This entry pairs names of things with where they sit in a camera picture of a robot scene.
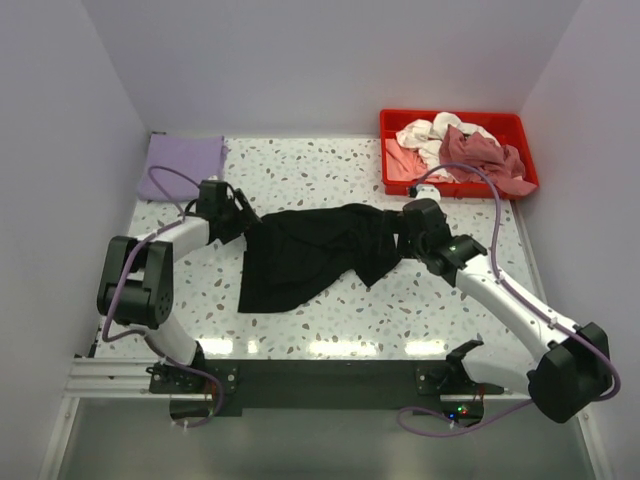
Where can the black t shirt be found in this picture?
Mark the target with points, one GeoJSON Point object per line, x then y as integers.
{"type": "Point", "coordinates": [292, 256]}

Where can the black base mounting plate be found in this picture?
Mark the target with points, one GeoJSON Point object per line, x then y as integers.
{"type": "Point", "coordinates": [231, 387]}

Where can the folded lavender t shirt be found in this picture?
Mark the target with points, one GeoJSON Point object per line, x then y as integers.
{"type": "Point", "coordinates": [180, 164]}

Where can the red plastic bin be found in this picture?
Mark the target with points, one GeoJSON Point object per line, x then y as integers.
{"type": "Point", "coordinates": [507, 128]}

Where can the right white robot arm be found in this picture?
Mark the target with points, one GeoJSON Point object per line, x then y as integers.
{"type": "Point", "coordinates": [572, 362]}

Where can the aluminium extrusion rail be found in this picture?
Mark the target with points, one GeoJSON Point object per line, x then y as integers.
{"type": "Point", "coordinates": [119, 378]}

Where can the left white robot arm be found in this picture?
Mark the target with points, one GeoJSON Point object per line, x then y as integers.
{"type": "Point", "coordinates": [136, 290]}

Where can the salmon pink t shirt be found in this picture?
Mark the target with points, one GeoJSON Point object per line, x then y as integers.
{"type": "Point", "coordinates": [402, 165]}

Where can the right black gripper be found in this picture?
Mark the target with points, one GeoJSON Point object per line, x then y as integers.
{"type": "Point", "coordinates": [403, 222]}

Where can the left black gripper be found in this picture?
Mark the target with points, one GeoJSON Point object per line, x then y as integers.
{"type": "Point", "coordinates": [245, 217]}

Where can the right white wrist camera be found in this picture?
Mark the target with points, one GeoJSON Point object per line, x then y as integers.
{"type": "Point", "coordinates": [424, 191]}

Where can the dusty rose crumpled t shirt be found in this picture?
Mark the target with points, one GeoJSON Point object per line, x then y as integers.
{"type": "Point", "coordinates": [501, 164]}

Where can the white crumpled t shirt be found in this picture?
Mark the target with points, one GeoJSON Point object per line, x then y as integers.
{"type": "Point", "coordinates": [425, 137]}

